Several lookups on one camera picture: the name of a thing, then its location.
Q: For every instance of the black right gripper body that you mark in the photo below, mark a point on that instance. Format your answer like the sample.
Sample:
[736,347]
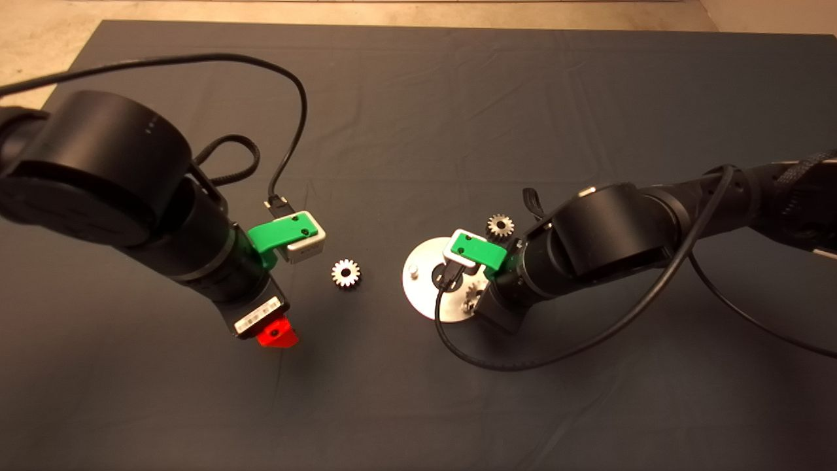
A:
[513,304]

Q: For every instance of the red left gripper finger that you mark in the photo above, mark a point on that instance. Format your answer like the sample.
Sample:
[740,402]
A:
[278,335]

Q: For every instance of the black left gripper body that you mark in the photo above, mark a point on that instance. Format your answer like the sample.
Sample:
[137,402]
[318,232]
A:
[248,291]

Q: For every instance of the small steel planetary gear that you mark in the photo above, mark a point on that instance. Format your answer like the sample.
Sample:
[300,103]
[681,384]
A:
[469,297]
[340,278]
[497,222]

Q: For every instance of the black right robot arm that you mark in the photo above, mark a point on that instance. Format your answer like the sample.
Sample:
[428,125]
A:
[608,235]

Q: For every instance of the round metal carrier plate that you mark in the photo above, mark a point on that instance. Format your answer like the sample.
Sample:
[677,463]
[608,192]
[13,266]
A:
[418,294]

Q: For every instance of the dark grey table cloth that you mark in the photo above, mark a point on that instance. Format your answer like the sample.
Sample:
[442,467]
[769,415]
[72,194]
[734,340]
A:
[418,98]

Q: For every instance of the green right camera mount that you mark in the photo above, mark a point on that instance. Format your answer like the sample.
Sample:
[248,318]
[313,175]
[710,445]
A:
[480,252]

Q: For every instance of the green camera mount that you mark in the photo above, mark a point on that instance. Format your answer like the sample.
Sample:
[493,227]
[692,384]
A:
[278,232]
[480,252]

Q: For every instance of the green left camera mount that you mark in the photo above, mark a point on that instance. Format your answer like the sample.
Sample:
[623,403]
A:
[278,232]

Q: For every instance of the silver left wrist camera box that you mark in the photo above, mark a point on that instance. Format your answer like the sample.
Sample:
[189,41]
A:
[307,250]

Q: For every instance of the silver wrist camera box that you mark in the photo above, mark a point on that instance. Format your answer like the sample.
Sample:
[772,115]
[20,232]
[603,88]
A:
[307,250]
[450,252]

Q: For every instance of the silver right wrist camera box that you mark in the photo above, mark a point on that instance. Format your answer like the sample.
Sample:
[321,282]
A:
[450,252]

